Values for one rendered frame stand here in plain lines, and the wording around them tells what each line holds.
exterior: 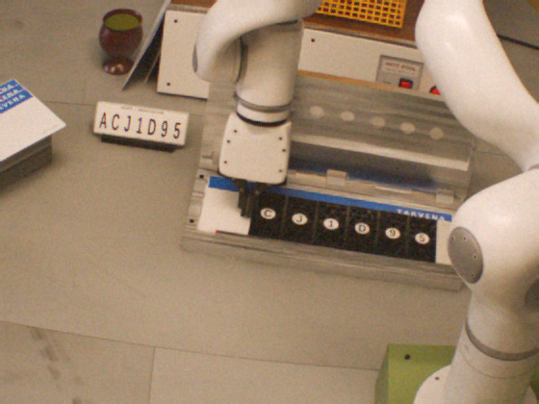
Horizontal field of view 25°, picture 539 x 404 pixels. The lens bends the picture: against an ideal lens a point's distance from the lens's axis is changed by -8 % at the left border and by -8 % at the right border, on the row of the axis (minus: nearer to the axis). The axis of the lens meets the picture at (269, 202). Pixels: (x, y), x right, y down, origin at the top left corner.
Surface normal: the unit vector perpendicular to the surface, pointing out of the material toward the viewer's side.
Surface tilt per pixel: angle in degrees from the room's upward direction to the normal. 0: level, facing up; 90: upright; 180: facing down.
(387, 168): 83
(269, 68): 79
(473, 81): 57
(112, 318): 0
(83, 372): 0
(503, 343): 90
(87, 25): 0
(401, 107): 83
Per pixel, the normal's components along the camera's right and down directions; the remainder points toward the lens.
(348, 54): -0.11, 0.66
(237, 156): -0.07, 0.48
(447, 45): -0.46, 0.02
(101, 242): 0.11, -0.73
